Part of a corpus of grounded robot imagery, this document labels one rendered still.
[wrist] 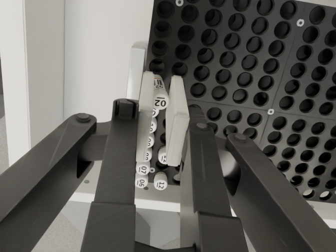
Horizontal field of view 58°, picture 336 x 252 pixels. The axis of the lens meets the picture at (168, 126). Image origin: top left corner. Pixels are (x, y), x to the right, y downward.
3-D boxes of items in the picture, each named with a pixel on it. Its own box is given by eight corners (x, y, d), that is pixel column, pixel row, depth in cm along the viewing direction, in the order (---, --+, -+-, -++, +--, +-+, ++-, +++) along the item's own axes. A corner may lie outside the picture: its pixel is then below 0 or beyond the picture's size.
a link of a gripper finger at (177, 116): (175, 115, 15) (190, 117, 15) (172, 74, 21) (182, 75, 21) (165, 166, 16) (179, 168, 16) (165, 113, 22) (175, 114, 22)
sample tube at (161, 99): (149, 72, 24) (152, 92, 20) (164, 73, 24) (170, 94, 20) (147, 87, 25) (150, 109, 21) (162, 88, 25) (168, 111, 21)
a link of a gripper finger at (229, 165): (189, 147, 14) (253, 155, 14) (183, 104, 18) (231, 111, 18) (183, 174, 14) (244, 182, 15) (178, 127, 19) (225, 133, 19)
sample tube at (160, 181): (153, 162, 32) (152, 189, 28) (155, 152, 31) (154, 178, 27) (165, 163, 32) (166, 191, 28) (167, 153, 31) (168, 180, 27)
